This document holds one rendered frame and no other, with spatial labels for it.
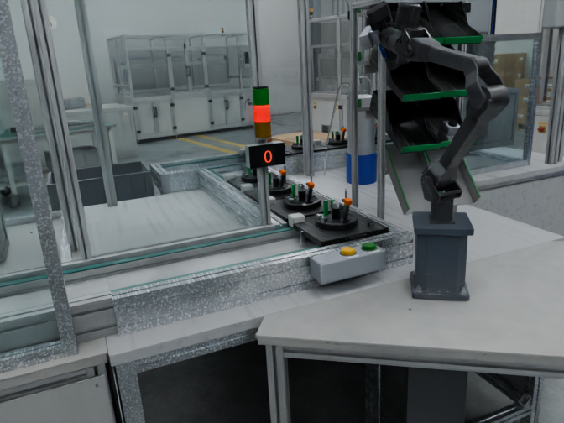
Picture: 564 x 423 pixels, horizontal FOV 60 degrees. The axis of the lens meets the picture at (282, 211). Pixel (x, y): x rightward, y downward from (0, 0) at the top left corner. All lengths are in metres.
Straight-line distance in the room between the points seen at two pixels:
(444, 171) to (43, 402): 1.10
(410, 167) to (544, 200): 1.40
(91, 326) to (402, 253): 0.91
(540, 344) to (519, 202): 1.70
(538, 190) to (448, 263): 1.67
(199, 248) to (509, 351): 0.90
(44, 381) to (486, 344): 1.01
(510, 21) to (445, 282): 10.04
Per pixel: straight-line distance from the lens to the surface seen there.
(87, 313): 1.30
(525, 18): 11.08
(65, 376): 1.30
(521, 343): 1.26
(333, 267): 1.35
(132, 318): 1.30
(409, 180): 1.72
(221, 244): 1.57
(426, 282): 1.38
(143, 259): 1.53
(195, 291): 1.31
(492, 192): 2.73
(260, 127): 1.54
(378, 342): 1.19
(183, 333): 1.27
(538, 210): 3.02
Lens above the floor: 1.50
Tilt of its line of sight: 17 degrees down
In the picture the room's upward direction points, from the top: 3 degrees counter-clockwise
